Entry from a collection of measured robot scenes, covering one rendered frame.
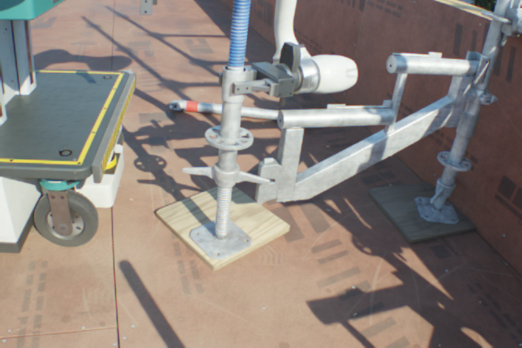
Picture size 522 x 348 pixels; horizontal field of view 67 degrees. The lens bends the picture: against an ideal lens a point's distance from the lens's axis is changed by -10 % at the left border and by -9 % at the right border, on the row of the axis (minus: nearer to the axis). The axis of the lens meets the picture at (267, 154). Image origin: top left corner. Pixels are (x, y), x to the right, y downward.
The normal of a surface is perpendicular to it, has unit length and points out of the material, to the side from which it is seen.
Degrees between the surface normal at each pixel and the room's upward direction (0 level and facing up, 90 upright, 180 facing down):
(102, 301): 0
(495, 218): 90
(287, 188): 90
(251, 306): 0
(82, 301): 0
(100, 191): 90
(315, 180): 90
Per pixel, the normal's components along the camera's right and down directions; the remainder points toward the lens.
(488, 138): -0.94, 0.05
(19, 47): 0.14, 0.49
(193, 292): 0.12, -0.87
